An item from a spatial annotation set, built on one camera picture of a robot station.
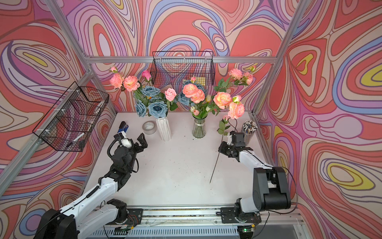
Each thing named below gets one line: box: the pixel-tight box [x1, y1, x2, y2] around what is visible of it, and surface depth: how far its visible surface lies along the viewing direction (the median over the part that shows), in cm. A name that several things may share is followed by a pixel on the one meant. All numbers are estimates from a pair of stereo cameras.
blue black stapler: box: [117, 120, 129, 134], surface depth 109 cm
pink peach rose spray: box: [109, 66, 141, 92], surface depth 69 cm
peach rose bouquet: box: [182, 65, 257, 120], surface depth 75 cm
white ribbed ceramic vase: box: [156, 117, 173, 142], surface depth 95 cm
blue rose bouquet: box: [133, 85, 179, 119], surface depth 74 cm
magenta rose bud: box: [141, 69, 152, 82], surface depth 78 cm
